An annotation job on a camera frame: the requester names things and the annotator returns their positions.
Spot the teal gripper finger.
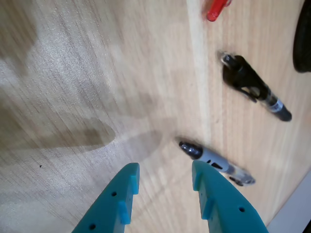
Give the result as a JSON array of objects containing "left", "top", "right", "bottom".
[
  {"left": 191, "top": 160, "right": 269, "bottom": 233},
  {"left": 71, "top": 162, "right": 140, "bottom": 233}
]

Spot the grey grip pen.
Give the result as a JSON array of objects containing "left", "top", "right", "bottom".
[{"left": 179, "top": 140, "right": 256, "bottom": 187}]

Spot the black grip retractable pen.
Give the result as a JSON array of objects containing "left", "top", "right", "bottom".
[{"left": 220, "top": 50, "right": 293, "bottom": 122}]

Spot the red retractable pen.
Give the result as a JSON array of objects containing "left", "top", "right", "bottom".
[{"left": 206, "top": 0, "right": 232, "bottom": 22}]

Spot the black mesh pen holder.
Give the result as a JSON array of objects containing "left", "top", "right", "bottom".
[{"left": 293, "top": 0, "right": 311, "bottom": 73}]

